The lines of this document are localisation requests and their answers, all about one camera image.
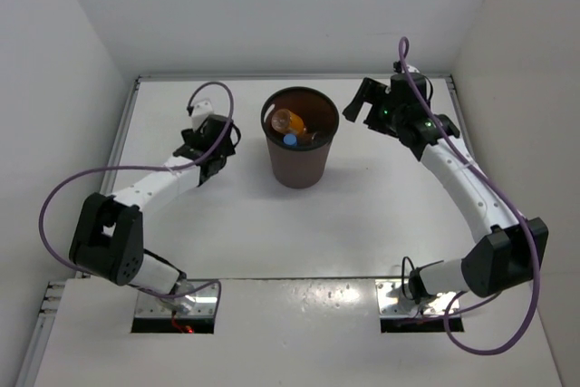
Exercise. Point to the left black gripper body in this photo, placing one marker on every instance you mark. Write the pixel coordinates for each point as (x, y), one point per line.
(189, 136)

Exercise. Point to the clear plastic bottle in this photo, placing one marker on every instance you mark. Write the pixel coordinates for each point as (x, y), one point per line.
(313, 137)

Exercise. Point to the orange plastic bottle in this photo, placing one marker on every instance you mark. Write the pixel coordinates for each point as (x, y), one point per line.
(287, 122)

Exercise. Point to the blue label water bottle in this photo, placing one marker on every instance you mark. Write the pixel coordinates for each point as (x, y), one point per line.
(290, 140)

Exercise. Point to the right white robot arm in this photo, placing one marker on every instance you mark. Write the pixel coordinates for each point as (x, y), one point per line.
(508, 250)

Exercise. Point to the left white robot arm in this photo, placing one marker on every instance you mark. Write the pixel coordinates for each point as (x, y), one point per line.
(109, 239)

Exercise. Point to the brown plastic waste bin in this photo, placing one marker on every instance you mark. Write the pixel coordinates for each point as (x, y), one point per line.
(302, 166)

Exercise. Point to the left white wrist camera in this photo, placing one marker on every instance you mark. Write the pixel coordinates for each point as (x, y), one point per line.
(199, 112)

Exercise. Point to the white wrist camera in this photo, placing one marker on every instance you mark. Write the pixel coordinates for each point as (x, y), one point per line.
(401, 68)
(199, 112)

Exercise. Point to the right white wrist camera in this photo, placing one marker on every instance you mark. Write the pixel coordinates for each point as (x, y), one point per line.
(401, 68)

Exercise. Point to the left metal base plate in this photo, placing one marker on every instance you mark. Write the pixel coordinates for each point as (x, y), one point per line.
(199, 300)

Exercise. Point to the metal base plate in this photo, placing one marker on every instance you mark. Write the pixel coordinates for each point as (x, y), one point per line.
(393, 304)
(199, 300)

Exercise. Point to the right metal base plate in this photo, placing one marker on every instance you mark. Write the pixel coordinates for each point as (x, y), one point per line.
(393, 304)

